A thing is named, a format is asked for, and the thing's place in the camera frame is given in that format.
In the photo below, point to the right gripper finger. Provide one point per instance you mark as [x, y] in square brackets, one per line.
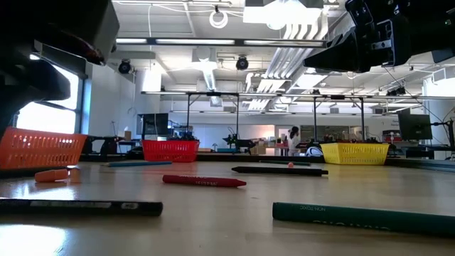
[341, 64]
[337, 49]

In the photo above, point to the orange plastic basket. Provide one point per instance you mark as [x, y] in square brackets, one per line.
[39, 147]

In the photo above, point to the black pen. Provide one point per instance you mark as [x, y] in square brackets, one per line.
[284, 171]

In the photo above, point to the blue crayon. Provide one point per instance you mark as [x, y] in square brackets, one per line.
[138, 164]

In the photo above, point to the black barcode pencil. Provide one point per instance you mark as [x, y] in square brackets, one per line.
[135, 209]

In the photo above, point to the red crayon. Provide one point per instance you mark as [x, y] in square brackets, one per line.
[202, 180]

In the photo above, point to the black background robot arm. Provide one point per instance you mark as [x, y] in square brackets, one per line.
[241, 143]

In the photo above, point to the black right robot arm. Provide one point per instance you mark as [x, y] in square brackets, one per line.
[433, 25]

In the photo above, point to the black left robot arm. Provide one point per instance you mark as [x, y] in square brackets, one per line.
[42, 17]

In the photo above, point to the person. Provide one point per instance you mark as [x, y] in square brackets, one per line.
[294, 141]

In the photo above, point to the yellow plastic basket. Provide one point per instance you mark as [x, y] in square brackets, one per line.
[355, 153]

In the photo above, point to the black and white soccer ball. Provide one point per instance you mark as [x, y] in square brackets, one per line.
[314, 152]

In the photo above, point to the black computer monitor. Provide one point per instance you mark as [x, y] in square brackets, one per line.
[414, 126]
[154, 124]

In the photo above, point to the black overhead light beam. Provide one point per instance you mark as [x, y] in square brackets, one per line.
[238, 42]

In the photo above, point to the black equipment stand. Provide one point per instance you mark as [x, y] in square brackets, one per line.
[106, 145]

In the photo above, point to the small orange cap eraser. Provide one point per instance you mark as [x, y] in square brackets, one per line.
[290, 165]

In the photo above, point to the small cardboard box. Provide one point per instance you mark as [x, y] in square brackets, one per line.
[127, 135]

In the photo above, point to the green crayon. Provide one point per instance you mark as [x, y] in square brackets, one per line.
[355, 217]

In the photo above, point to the red plastic basket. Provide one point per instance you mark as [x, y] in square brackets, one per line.
[170, 151]

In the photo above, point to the black ceiling dome camera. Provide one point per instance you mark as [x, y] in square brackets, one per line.
[242, 63]
[124, 67]

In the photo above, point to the white ceiling air duct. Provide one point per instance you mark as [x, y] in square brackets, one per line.
[209, 76]

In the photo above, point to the black table edge frame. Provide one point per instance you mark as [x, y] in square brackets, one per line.
[231, 156]

